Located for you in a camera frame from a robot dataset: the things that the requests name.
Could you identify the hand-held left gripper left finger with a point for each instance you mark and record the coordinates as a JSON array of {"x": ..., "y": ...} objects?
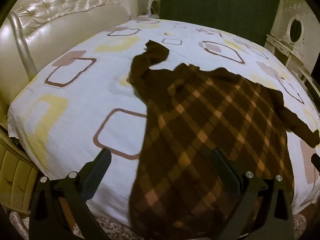
[{"x": 96, "y": 175}]

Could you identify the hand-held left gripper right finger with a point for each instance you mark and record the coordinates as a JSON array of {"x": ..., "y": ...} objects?
[{"x": 226, "y": 172}]

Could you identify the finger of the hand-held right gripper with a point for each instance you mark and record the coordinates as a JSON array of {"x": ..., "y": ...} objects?
[{"x": 316, "y": 161}]

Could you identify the brown plaid small garment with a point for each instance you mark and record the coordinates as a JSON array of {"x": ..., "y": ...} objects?
[{"x": 200, "y": 120}]

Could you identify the patterned floor rug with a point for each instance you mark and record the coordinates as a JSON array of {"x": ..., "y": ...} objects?
[{"x": 110, "y": 230}]

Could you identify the yellow padded nightstand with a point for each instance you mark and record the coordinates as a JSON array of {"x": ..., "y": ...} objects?
[{"x": 15, "y": 177}]

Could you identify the white patterned bed sheet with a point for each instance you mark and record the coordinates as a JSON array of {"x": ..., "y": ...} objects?
[{"x": 87, "y": 92}]

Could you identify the white dresser with oval mirror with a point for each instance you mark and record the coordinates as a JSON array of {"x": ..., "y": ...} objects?
[{"x": 287, "y": 47}]

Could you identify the cream tufted leather headboard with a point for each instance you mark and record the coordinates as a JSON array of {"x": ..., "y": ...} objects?
[{"x": 62, "y": 25}]

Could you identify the dark green curtain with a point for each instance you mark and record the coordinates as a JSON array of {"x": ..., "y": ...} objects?
[{"x": 212, "y": 2}]

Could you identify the dark bedside object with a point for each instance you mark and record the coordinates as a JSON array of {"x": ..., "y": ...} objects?
[{"x": 153, "y": 7}]

